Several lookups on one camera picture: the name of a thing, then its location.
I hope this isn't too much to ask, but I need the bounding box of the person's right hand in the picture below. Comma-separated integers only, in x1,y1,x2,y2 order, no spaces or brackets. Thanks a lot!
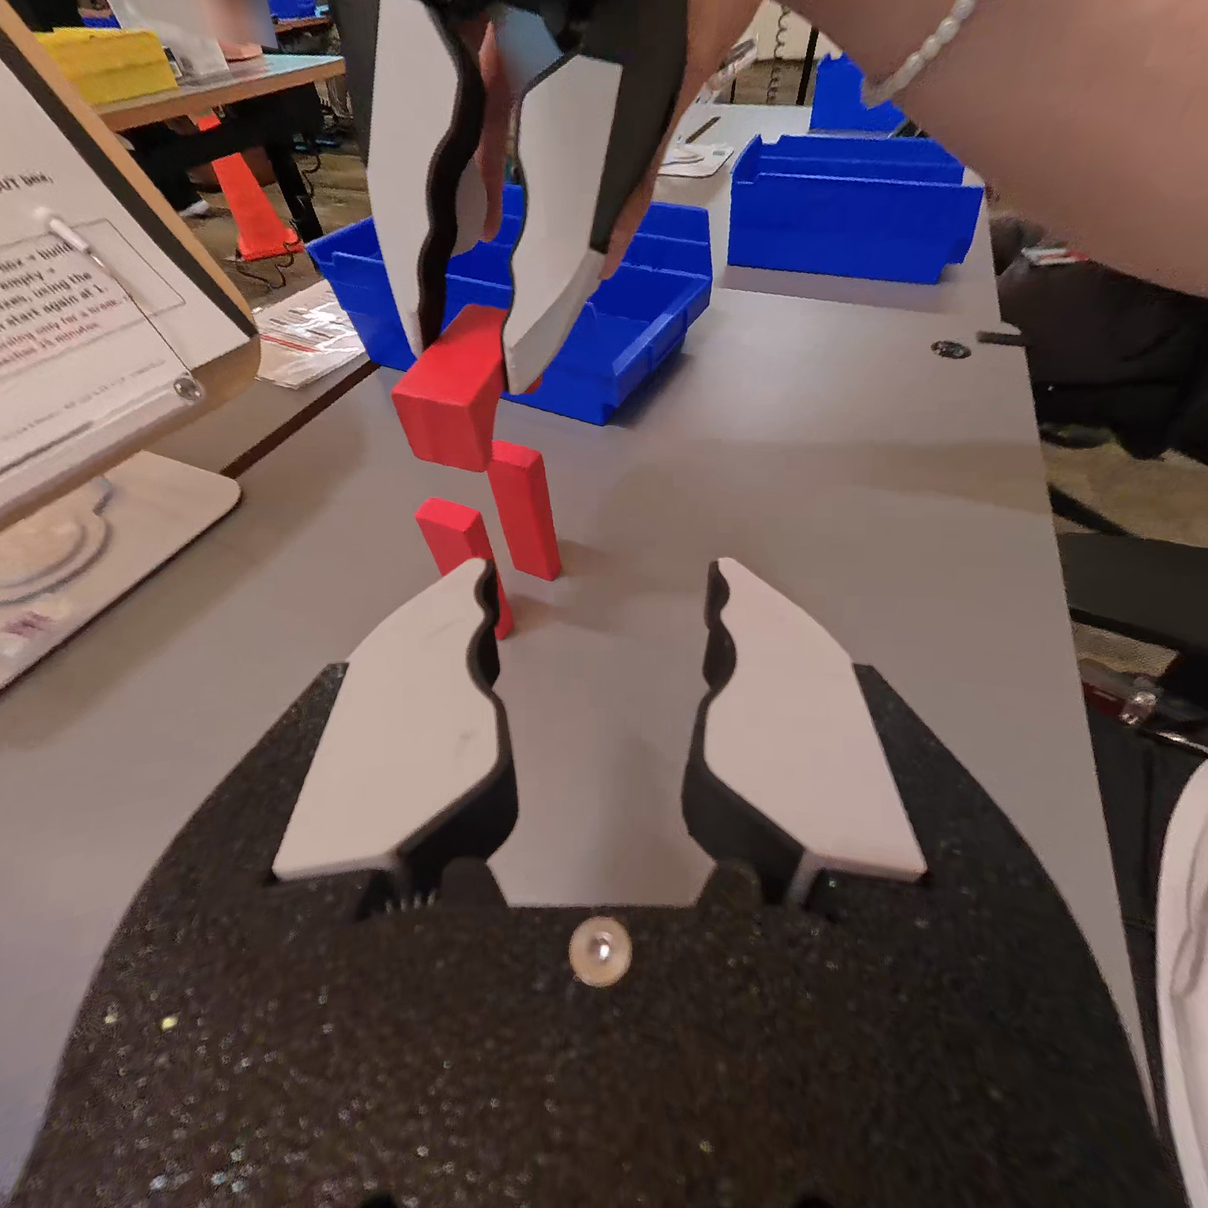
477,0,950,284

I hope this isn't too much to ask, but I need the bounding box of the blue plastic bin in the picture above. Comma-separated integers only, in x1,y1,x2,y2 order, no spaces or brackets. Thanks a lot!
307,181,714,428
725,134,989,289
813,55,913,134

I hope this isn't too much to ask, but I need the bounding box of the yellow plastic bin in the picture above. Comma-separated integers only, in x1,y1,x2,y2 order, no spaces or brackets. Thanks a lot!
38,27,182,105

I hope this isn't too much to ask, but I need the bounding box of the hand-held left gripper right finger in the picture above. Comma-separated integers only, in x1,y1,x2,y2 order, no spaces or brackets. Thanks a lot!
684,560,930,906

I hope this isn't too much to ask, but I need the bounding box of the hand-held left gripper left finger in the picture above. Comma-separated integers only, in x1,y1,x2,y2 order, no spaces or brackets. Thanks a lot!
272,560,522,884

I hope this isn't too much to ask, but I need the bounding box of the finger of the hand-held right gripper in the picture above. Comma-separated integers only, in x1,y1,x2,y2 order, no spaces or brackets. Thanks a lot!
490,11,625,395
364,0,487,354

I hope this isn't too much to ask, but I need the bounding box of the red plank block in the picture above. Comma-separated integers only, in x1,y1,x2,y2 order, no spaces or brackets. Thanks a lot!
417,498,515,638
487,438,564,581

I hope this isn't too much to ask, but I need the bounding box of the wooden instruction sheet stand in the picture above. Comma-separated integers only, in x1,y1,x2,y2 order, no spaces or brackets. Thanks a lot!
0,0,260,695

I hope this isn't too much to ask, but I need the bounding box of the white pearl bracelet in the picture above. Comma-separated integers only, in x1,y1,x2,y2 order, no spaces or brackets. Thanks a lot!
859,0,978,105

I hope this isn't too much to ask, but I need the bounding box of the printed paper sheet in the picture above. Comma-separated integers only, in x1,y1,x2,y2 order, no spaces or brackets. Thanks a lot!
252,284,373,390

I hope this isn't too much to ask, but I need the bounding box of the orange traffic cone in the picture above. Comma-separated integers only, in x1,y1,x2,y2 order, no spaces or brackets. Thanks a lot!
208,155,307,262

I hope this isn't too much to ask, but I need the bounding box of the wooden top desk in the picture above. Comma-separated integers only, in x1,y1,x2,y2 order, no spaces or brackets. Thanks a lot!
97,55,350,250

